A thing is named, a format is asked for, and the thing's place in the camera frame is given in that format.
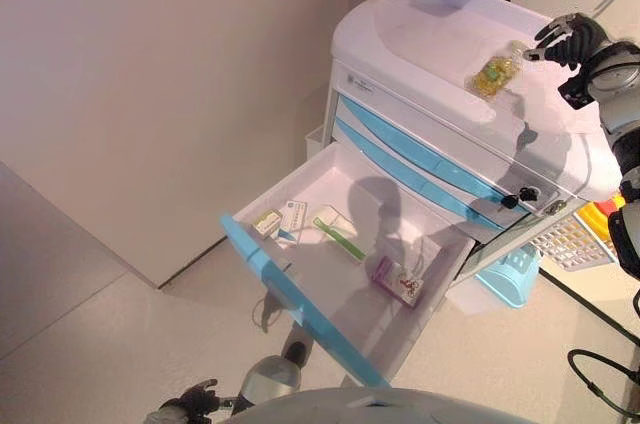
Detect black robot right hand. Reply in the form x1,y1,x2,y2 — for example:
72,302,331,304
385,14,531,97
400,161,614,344
523,12,612,68

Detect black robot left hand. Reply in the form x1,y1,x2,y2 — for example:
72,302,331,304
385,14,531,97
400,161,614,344
159,378,241,424

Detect yellow pill medicine bag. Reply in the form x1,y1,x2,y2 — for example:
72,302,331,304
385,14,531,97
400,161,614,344
464,41,525,98

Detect white drawer with blue front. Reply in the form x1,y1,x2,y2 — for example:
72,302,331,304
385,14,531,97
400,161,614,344
218,141,476,390

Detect small green white medicine box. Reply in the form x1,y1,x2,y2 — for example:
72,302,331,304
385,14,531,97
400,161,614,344
251,210,283,240

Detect blue white medicine box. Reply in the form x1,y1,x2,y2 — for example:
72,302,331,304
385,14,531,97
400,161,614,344
274,198,309,250

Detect closed blue front drawer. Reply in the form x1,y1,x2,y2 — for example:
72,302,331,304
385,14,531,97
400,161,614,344
335,93,531,218
335,118,506,233

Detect long green striped medicine box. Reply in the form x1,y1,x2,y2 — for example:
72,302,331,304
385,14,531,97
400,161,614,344
310,204,369,261

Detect purple white medicine box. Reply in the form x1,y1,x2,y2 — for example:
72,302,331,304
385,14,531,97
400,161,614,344
369,256,425,309

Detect silver robot left leg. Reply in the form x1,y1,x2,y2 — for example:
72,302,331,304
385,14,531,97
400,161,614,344
234,328,311,403

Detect white medical cart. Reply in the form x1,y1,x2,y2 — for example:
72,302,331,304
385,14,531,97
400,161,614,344
322,0,626,295

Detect yellow sharps container red lid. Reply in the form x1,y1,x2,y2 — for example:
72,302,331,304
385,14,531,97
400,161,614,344
579,196,626,245

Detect silver robot torso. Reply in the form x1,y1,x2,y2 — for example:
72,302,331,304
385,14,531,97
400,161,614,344
219,386,541,424

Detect white mesh basket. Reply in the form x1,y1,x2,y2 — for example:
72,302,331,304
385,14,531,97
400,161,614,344
529,211,621,270

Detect waste bin with blue lid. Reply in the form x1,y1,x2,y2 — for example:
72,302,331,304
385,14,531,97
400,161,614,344
447,243,544,315

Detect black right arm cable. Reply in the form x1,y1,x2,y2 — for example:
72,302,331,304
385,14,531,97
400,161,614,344
567,288,640,418

